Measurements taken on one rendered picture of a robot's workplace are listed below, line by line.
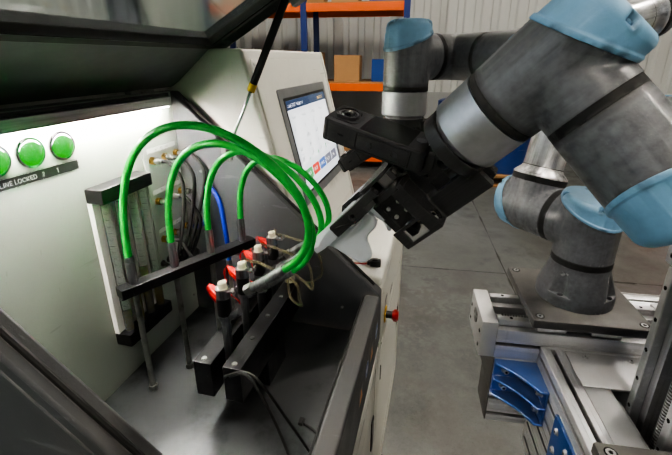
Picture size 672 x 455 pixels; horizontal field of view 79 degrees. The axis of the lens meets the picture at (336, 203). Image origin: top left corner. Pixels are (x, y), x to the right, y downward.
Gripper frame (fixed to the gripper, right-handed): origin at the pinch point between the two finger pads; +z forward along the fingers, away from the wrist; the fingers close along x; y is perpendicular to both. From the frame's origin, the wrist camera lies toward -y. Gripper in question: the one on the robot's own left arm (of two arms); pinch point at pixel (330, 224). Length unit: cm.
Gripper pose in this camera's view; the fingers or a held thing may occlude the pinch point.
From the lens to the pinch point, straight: 51.4
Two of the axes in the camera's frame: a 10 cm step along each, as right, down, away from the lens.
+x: 4.3, -5.0, 7.5
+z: -5.5, 5.2, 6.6
